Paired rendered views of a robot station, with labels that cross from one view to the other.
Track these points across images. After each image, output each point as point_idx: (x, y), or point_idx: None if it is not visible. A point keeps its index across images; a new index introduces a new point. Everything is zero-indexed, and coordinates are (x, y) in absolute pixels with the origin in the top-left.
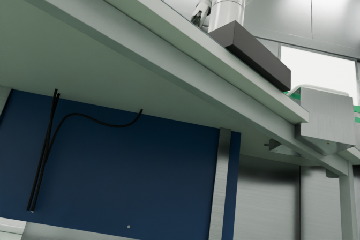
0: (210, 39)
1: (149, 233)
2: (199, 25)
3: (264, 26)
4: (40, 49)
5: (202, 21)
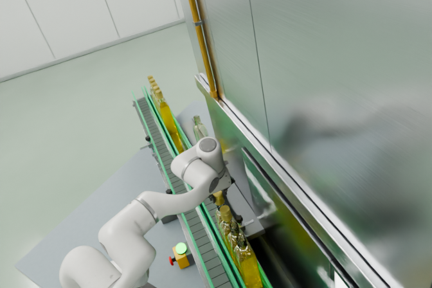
0: None
1: None
2: (216, 191)
3: (321, 203)
4: None
5: (213, 191)
